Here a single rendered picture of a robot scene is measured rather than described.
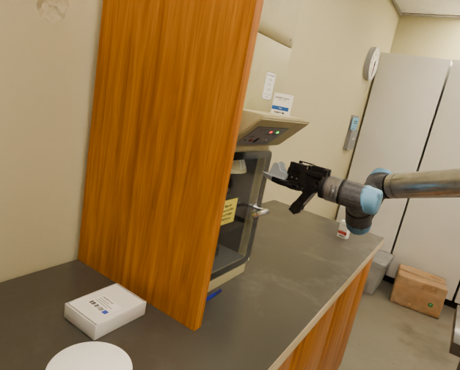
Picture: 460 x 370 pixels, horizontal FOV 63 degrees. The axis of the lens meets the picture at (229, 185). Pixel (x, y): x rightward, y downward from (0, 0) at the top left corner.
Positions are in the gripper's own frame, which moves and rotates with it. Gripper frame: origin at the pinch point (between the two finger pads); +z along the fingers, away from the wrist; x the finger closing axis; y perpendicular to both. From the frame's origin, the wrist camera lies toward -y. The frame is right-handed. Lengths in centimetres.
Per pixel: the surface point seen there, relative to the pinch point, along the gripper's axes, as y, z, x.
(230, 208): -9.2, 1.4, 16.3
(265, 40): 38.6, 2.7, 13.0
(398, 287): -115, -35, -245
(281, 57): 36.2, 2.7, 1.5
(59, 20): 33, 46, 46
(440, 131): 25, -26, -283
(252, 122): 17.4, -6.5, 27.5
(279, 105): 22.5, -3.4, 8.6
